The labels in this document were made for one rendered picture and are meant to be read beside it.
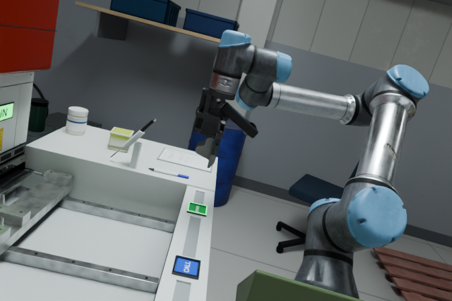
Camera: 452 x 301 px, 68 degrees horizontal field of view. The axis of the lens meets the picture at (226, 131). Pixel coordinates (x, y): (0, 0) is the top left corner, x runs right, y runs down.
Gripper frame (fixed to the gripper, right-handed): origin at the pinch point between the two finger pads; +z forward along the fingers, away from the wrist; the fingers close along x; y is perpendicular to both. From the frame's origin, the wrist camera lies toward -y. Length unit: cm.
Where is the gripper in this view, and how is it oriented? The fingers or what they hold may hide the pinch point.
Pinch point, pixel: (212, 163)
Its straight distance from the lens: 92.2
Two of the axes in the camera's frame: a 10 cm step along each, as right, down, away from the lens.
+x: 0.0, 2.4, -9.7
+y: -9.7, -2.4, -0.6
